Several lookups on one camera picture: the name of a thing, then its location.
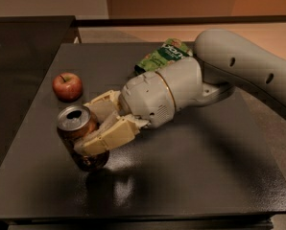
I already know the green snack bag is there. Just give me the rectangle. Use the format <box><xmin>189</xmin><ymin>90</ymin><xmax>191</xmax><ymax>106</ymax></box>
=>
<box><xmin>134</xmin><ymin>38</ymin><xmax>193</xmax><ymax>75</ymax></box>

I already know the red apple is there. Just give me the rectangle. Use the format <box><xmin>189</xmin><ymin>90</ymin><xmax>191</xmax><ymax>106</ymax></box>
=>
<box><xmin>52</xmin><ymin>72</ymin><xmax>83</xmax><ymax>103</ymax></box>

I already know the orange soda can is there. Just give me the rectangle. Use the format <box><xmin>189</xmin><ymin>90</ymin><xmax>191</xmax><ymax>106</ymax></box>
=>
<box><xmin>57</xmin><ymin>105</ymin><xmax>109</xmax><ymax>173</ymax></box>

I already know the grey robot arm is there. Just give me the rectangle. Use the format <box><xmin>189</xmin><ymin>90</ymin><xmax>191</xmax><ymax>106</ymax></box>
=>
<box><xmin>74</xmin><ymin>30</ymin><xmax>286</xmax><ymax>156</ymax></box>

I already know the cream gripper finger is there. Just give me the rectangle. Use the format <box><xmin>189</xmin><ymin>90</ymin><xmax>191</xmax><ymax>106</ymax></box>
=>
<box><xmin>84</xmin><ymin>90</ymin><xmax>121</xmax><ymax>123</ymax></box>
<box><xmin>74</xmin><ymin>114</ymin><xmax>149</xmax><ymax>156</ymax></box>

